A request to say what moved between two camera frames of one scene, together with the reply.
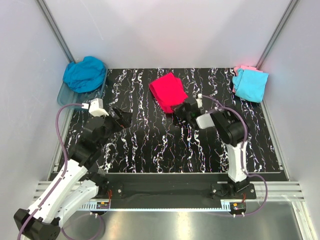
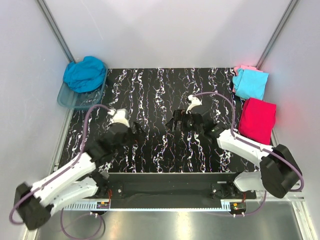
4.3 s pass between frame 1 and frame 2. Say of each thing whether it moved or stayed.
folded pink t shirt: stayed
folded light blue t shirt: stayed
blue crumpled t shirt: stayed
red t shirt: moved
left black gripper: moved
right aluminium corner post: stayed
